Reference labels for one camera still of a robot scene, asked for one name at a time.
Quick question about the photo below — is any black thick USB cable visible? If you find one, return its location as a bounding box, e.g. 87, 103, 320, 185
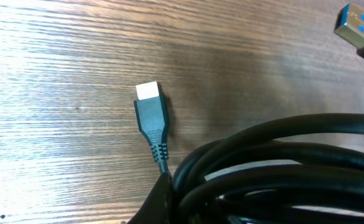
171, 2, 364, 224

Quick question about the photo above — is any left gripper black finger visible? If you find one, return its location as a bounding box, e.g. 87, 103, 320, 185
128, 173, 172, 224

